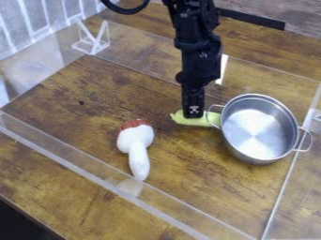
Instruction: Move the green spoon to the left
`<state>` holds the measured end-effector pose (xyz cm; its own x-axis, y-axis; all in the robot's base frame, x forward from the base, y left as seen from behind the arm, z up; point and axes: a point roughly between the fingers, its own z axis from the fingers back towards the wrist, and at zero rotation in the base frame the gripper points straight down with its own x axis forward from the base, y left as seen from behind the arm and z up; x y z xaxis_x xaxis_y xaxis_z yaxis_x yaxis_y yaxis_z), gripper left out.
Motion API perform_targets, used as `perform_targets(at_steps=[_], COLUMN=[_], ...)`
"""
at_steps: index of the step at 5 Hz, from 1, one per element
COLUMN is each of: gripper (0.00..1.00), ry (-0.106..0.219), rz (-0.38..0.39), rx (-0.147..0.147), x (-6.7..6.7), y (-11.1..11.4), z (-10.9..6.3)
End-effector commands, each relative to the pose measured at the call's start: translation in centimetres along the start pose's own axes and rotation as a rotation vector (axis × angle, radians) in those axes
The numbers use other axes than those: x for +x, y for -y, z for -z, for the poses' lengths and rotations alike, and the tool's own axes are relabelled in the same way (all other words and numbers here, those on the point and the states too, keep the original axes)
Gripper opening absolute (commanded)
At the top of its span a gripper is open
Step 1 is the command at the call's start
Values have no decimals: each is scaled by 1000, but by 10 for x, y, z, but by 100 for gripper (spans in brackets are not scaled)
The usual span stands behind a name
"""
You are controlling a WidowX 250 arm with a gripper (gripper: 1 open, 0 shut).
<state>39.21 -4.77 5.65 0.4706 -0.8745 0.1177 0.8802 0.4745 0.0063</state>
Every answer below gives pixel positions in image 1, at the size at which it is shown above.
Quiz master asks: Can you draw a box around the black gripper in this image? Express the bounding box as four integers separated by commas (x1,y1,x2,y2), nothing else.
174,32,224,118

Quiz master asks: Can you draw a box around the green handled metal spoon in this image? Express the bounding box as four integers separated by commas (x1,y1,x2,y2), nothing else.
170,110,221,127

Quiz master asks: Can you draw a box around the silver metal pot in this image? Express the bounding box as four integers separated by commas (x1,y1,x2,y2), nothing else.
205,94,314,165

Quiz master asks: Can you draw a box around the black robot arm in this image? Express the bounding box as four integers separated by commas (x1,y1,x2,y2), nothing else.
164,0,224,118

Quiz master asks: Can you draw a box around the white plush mushroom toy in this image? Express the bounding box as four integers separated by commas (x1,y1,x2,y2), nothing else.
117,119,154,181

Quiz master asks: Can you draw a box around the black bar on table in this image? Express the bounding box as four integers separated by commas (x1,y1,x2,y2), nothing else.
219,8,287,31

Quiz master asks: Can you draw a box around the clear acrylic triangle stand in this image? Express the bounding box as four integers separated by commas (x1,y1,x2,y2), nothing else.
71,21,112,55

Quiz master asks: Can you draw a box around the clear acrylic front barrier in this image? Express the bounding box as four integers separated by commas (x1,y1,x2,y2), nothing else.
0,111,256,240

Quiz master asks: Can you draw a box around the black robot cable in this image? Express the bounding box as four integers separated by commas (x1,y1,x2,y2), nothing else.
100,0,152,15

